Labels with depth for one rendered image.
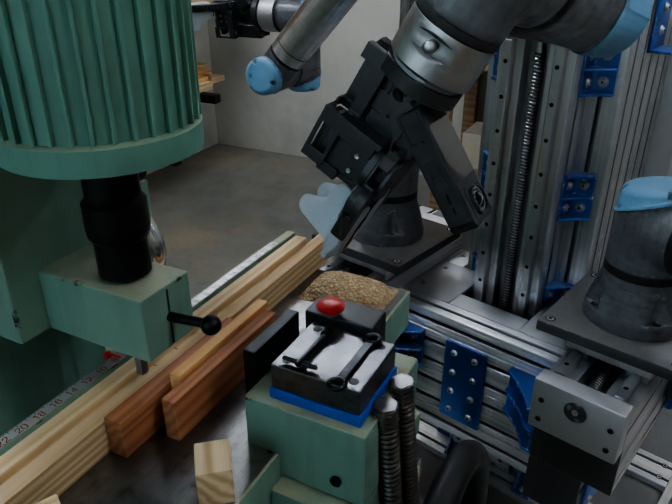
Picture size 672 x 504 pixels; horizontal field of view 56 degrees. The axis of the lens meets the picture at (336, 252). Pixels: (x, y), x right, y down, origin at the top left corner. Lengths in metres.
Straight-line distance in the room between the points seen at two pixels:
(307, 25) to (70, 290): 0.75
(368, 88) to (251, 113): 4.03
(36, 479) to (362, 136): 0.42
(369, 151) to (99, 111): 0.21
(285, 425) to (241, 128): 4.08
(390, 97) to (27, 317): 0.42
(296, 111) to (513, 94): 3.28
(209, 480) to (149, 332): 0.15
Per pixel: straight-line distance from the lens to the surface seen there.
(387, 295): 0.91
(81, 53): 0.51
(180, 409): 0.69
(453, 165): 0.54
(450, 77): 0.51
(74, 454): 0.68
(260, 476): 0.66
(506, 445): 1.30
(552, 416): 1.04
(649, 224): 1.01
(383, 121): 0.55
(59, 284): 0.68
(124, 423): 0.68
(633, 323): 1.06
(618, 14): 0.58
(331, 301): 0.67
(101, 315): 0.66
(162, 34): 0.53
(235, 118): 4.65
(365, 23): 4.04
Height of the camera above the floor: 1.37
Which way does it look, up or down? 27 degrees down
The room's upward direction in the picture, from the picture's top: straight up
